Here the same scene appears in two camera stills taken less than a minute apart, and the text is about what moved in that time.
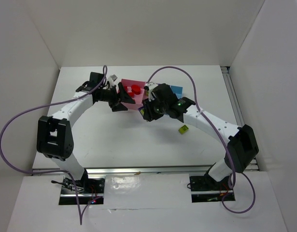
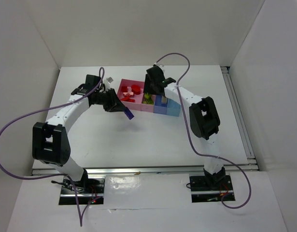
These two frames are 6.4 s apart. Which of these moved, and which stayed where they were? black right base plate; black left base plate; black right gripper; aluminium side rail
Moved: black right gripper
Stayed: black left base plate; aluminium side rail; black right base plate
